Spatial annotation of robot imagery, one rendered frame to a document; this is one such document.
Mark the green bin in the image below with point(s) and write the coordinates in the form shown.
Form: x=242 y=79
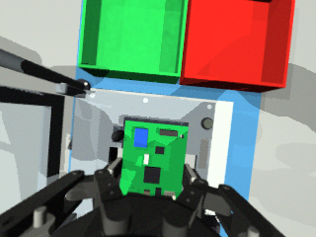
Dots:
x=133 y=34

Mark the red bin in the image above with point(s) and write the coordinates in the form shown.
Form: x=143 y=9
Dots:
x=237 y=39

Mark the green circuit board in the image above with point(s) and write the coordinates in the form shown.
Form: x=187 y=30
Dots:
x=153 y=158

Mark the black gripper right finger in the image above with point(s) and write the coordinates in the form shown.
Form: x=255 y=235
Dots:
x=197 y=197

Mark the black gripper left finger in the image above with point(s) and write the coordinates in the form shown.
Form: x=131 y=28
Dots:
x=43 y=212

